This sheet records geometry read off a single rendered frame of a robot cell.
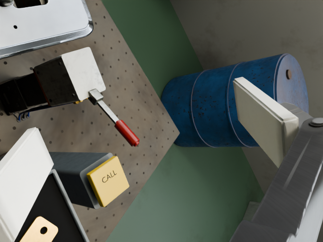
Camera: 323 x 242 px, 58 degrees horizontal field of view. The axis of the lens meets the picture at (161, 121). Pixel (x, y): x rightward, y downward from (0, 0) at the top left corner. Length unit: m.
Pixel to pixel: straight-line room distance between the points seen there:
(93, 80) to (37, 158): 0.42
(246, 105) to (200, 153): 2.49
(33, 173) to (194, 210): 2.47
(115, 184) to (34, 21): 0.35
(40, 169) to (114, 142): 0.88
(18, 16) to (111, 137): 0.57
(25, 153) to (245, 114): 0.13
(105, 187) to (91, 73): 0.23
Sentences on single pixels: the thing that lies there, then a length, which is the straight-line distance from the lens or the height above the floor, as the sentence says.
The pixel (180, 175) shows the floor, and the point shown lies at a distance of 2.44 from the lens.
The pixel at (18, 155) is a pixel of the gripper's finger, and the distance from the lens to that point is 0.18.
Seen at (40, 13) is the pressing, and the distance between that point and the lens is 0.65.
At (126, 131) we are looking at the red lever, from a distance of 0.55.
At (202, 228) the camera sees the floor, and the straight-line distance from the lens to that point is 2.77.
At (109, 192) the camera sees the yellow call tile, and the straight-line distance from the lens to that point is 0.49.
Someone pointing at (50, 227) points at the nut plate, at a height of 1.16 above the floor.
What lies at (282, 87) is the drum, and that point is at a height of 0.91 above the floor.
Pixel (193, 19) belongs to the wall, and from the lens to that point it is 2.61.
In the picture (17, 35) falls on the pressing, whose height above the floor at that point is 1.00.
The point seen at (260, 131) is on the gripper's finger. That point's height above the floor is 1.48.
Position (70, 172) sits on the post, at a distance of 0.50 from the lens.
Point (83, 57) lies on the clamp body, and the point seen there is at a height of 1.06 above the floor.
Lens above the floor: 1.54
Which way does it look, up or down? 43 degrees down
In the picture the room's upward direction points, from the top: 85 degrees clockwise
